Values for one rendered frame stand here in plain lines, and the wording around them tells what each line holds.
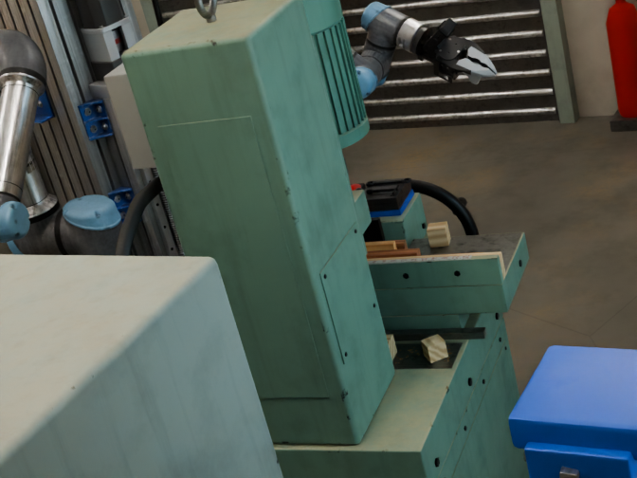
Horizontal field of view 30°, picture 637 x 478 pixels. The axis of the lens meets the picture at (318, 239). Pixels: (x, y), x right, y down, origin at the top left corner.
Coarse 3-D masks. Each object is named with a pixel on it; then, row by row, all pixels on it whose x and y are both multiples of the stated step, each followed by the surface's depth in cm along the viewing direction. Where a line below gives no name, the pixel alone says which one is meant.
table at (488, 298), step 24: (456, 240) 237; (480, 240) 234; (504, 240) 232; (504, 264) 223; (408, 288) 223; (432, 288) 221; (456, 288) 220; (480, 288) 218; (504, 288) 217; (384, 312) 228; (408, 312) 226; (432, 312) 224; (456, 312) 222; (480, 312) 220
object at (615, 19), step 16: (624, 0) 482; (608, 16) 486; (624, 16) 480; (608, 32) 488; (624, 32) 482; (624, 48) 485; (624, 64) 488; (624, 80) 491; (624, 96) 495; (624, 112) 499; (624, 128) 499
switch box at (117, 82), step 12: (120, 72) 184; (108, 84) 185; (120, 84) 184; (120, 96) 185; (132, 96) 184; (120, 108) 186; (132, 108) 186; (120, 120) 187; (132, 120) 187; (132, 132) 188; (144, 132) 187; (132, 144) 189; (144, 144) 188; (132, 156) 190; (144, 156) 189
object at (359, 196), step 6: (354, 192) 227; (360, 192) 226; (354, 198) 224; (360, 198) 225; (360, 204) 225; (366, 204) 228; (360, 210) 225; (366, 210) 228; (360, 216) 225; (366, 216) 227; (360, 222) 224; (366, 222) 227; (366, 228) 227
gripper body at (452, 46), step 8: (424, 32) 279; (432, 32) 283; (416, 40) 279; (424, 40) 281; (448, 40) 278; (456, 40) 278; (416, 48) 280; (424, 48) 282; (440, 48) 277; (448, 48) 277; (456, 48) 276; (464, 48) 277; (424, 56) 284; (432, 56) 282; (440, 56) 276; (448, 56) 276; (456, 56) 275; (464, 56) 279; (440, 64) 280; (440, 72) 281; (448, 72) 280; (456, 72) 281; (448, 80) 281
